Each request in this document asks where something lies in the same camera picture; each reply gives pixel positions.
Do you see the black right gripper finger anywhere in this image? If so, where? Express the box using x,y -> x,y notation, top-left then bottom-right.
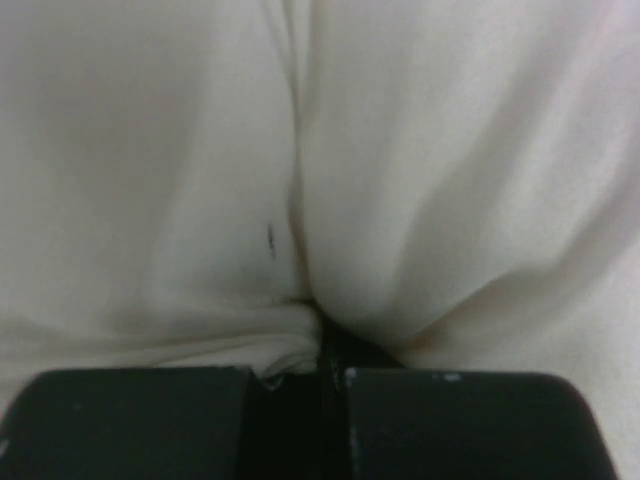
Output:
317,316 -> 405,388

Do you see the white pillow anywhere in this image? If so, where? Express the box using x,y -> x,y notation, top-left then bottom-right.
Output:
0,0 -> 640,411

